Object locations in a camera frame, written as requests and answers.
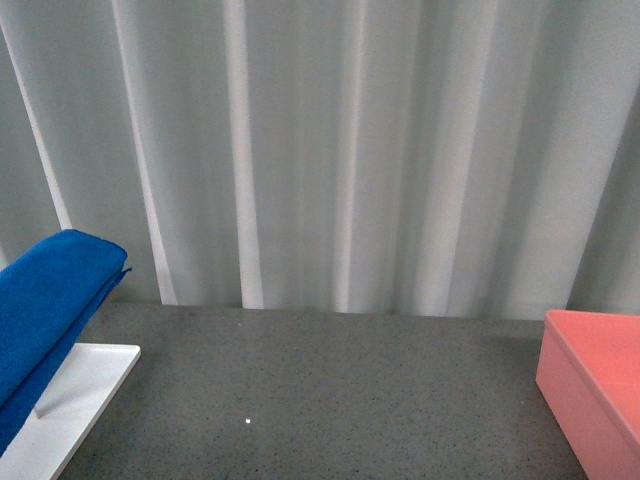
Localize blue microfiber cloth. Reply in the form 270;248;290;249
1;229;128;451

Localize white towel rack stand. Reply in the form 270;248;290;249
1;343;141;479

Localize pink rectangular box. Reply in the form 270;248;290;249
536;310;639;479

